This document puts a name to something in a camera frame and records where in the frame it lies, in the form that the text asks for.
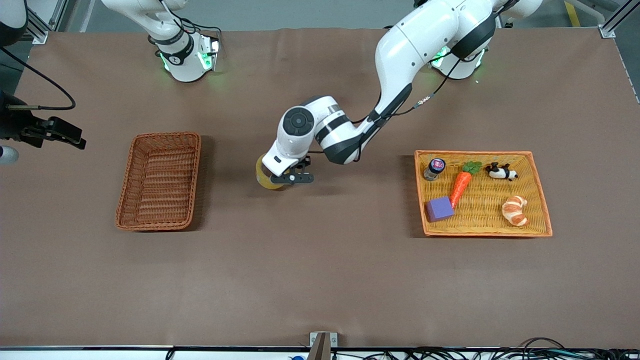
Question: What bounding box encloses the black right base cable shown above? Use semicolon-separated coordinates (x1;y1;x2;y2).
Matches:
177;16;224;47

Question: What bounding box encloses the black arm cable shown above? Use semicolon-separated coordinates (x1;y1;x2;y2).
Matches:
0;45;77;111
352;50;466;126

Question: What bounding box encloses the black cable bundle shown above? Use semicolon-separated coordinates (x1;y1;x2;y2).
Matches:
330;337;640;360

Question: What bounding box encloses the orange toy carrot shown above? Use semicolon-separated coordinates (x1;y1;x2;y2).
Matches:
449;160;483;209

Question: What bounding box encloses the aluminium frame profile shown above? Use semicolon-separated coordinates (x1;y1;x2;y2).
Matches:
24;0;69;45

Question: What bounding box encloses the toy croissant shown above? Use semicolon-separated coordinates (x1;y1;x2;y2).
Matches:
501;195;529;227

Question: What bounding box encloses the brown wicker basket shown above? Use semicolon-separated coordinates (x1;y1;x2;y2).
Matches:
115;131;202;232

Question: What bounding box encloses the small dark lidded jar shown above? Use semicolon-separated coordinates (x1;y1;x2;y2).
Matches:
423;158;447;181

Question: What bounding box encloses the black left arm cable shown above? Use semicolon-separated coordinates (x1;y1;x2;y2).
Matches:
352;50;466;126

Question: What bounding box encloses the grey metal table bracket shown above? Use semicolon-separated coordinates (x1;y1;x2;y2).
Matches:
309;331;339;360

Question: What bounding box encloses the purple cube block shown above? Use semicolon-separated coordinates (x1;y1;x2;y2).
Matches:
425;196;456;223

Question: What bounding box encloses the yellow clear tape roll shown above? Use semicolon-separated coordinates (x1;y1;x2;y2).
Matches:
255;153;288;192

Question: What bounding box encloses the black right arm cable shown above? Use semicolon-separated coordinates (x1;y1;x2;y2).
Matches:
0;45;77;111

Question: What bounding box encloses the black white panda toy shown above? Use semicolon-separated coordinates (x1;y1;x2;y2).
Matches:
485;162;519;181

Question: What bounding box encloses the aluminium frame corner post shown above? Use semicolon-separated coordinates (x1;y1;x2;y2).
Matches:
570;0;640;39

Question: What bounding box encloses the orange wicker basket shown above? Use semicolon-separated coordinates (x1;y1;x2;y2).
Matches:
414;149;554;238

